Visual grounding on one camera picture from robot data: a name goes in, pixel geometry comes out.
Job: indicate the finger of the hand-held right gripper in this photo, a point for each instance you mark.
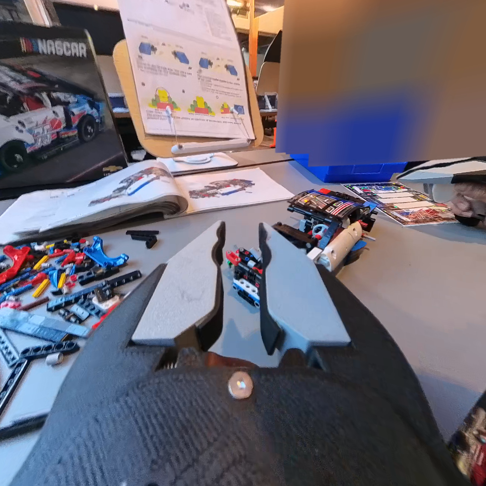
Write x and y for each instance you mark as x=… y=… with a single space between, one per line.
x=448 y=162
x=425 y=176

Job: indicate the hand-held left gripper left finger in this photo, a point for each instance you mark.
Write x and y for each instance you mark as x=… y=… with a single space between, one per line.
x=182 y=296

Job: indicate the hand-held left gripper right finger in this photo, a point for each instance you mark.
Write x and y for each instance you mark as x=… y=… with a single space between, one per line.
x=300 y=300

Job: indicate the holographic sticker sheet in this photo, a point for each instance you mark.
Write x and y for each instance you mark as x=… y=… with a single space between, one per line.
x=402 y=205

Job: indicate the toy brick car model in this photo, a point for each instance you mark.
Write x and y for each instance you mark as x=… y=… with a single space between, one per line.
x=341 y=235

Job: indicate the pile of toy bricks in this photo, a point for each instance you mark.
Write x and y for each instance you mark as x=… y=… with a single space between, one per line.
x=45 y=273

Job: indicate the grey desk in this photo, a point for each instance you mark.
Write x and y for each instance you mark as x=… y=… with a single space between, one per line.
x=398 y=284

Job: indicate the person's right hand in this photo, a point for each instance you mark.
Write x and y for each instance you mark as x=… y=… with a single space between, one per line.
x=472 y=201

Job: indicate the black angled brick beam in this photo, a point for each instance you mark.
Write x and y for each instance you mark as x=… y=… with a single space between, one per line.
x=152 y=241

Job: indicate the black straight brick beam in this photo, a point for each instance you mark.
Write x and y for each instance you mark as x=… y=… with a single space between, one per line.
x=142 y=232

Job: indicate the blue storage bin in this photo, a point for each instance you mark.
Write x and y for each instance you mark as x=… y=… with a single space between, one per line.
x=341 y=172

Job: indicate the blue wishbone brick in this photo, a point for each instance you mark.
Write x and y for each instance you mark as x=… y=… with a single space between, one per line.
x=100 y=254

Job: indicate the open instruction booklet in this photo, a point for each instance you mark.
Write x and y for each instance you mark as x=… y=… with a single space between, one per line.
x=114 y=201

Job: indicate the toy car set box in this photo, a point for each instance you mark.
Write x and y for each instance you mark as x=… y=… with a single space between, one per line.
x=57 y=114

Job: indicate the wooden document stand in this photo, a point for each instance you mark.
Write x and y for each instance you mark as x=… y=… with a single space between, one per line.
x=125 y=76

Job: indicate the printed instruction sheet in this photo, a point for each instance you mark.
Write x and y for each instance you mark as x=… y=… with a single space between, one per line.
x=182 y=57

